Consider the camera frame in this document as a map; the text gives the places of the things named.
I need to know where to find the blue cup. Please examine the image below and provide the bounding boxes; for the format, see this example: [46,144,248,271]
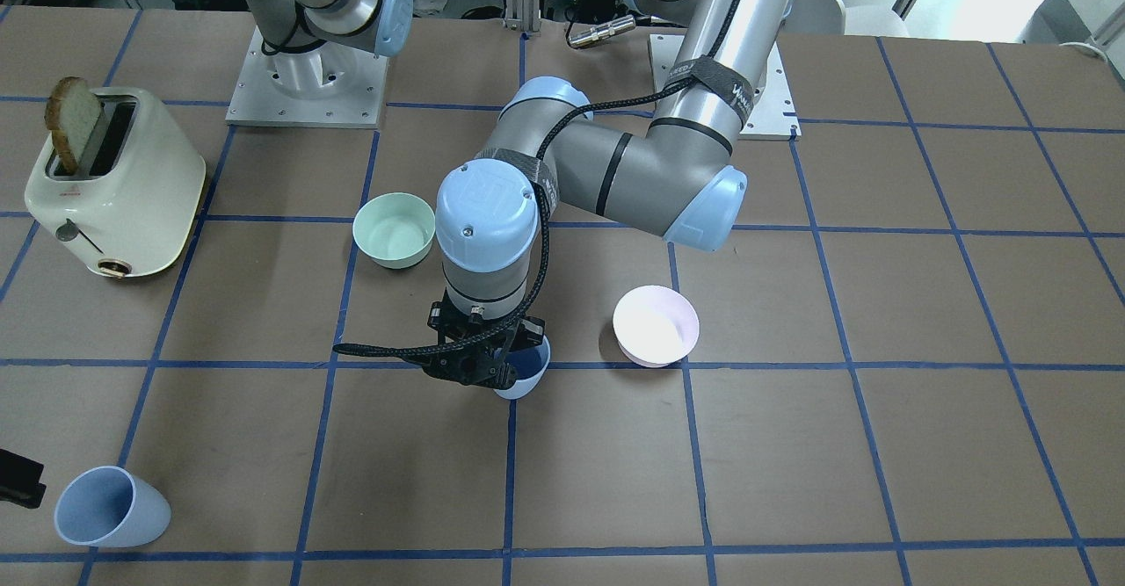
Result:
[54,466,171,547]
[494,336,552,402]

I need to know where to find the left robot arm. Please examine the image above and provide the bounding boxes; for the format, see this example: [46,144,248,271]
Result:
[399,0,792,390]

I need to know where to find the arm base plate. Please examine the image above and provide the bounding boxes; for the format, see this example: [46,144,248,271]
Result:
[648,33,802,141]
[225,30,390,130]

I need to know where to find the cream white toaster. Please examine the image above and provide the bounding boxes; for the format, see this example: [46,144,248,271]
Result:
[24,87,207,278]

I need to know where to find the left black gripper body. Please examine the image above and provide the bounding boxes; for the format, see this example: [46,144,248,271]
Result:
[425,300,545,388]

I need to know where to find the mint green bowl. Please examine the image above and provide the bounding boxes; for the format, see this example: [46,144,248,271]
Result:
[351,192,437,270]

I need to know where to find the toast slice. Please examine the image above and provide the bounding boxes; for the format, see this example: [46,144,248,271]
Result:
[44,76,104,175]

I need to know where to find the pink bowl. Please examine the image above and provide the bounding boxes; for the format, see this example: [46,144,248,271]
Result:
[612,285,700,367]

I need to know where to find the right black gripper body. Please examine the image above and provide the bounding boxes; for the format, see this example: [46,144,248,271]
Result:
[1,449,46,510]

